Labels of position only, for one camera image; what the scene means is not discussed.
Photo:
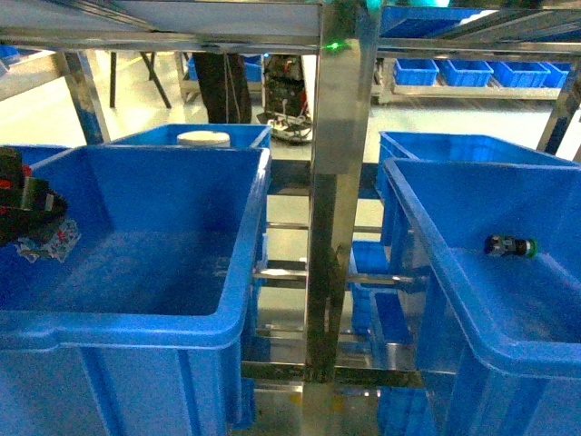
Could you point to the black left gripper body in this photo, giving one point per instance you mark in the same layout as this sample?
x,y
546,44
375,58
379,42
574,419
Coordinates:
x,y
30,208

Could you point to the green push button switch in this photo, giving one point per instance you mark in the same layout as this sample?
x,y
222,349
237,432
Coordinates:
x,y
498,245

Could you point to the steel left shelf rack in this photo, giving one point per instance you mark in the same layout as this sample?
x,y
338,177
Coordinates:
x,y
345,36

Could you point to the blue bin center upper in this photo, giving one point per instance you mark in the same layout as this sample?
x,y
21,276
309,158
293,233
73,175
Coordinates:
x,y
138,330

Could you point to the white round lid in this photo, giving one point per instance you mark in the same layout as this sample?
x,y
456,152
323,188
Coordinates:
x,y
204,138

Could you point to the blue bin behind left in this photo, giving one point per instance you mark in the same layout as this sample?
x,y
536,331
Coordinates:
x,y
240,136

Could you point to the person in dark trousers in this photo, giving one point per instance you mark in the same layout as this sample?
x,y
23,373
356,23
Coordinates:
x,y
224,88

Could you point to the blue bin behind right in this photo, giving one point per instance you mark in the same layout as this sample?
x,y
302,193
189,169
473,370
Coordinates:
x,y
455,147

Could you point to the large blue bin right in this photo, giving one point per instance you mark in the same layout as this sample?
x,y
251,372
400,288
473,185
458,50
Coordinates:
x,y
498,338

